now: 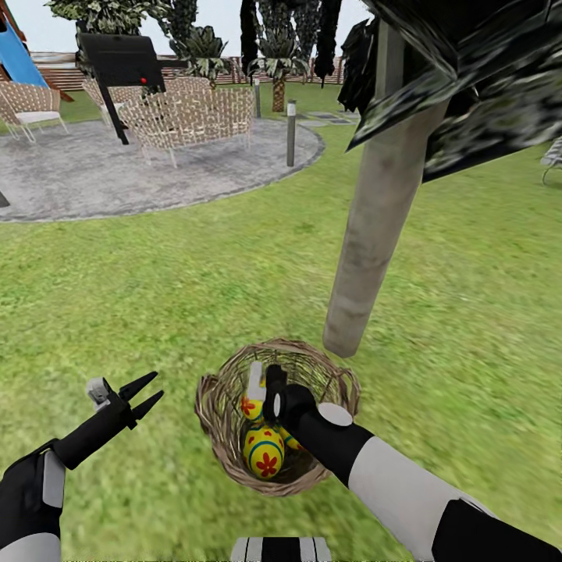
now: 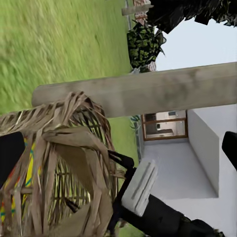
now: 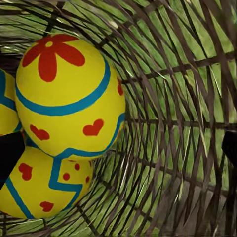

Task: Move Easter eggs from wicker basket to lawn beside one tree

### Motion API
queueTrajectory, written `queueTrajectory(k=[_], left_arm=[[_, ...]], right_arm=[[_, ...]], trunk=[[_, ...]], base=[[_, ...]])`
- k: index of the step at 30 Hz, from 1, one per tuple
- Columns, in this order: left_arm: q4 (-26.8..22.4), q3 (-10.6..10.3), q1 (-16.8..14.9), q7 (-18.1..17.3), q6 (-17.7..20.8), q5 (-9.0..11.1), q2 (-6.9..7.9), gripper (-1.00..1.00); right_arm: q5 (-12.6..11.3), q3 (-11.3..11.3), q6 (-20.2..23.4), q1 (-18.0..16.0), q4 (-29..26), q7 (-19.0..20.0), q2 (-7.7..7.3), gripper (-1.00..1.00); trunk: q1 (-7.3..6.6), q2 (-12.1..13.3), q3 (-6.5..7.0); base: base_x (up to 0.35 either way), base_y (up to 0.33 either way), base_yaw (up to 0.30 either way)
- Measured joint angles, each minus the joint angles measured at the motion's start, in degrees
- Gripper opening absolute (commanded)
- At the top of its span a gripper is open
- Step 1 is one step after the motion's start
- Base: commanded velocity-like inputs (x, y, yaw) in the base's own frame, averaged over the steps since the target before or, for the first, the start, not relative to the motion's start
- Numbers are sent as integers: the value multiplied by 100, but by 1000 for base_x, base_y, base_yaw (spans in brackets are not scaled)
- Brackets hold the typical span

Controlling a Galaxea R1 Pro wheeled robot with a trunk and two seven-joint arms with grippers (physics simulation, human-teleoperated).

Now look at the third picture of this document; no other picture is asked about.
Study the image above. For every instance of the tree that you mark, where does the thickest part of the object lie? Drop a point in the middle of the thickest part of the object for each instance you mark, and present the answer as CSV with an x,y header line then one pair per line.
x,y
184,196

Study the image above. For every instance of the wicker basket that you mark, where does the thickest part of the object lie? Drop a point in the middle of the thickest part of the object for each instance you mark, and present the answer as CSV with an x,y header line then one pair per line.
x,y
128,161

